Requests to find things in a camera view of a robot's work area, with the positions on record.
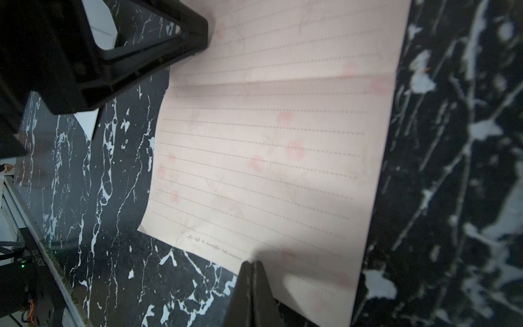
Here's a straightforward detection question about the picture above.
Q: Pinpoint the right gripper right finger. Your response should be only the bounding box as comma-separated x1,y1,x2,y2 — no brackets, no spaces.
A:
251,261,283,327

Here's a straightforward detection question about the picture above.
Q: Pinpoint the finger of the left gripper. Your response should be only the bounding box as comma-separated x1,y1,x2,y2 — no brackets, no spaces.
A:
1,1,208,158

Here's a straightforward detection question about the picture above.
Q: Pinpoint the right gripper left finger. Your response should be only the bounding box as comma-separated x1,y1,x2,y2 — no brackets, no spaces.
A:
223,262,251,327

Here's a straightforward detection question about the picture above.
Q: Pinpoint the white envelope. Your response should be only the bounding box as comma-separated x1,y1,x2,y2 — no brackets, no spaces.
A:
74,108,99,141

